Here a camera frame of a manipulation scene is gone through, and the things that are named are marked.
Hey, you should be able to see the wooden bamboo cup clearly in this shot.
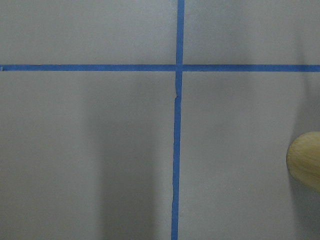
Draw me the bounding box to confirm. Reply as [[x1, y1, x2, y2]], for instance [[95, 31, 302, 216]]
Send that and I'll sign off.
[[286, 131, 320, 192]]

